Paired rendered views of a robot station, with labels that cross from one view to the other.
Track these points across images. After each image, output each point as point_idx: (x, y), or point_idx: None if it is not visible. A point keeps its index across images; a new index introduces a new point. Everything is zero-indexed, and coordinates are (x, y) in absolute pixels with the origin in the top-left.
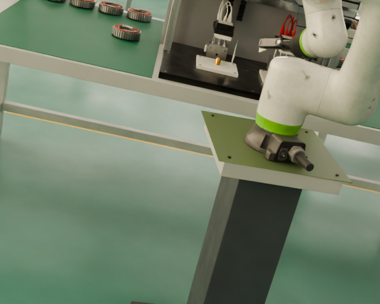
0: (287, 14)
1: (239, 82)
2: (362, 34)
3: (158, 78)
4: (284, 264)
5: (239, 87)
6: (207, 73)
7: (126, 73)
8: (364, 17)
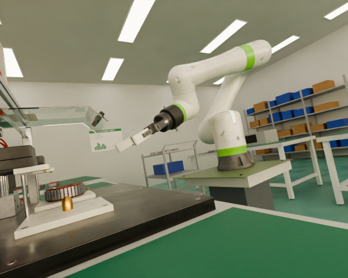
0: None
1: (121, 195)
2: (238, 90)
3: (217, 208)
4: None
5: (143, 190)
6: (128, 202)
7: (283, 213)
8: (241, 81)
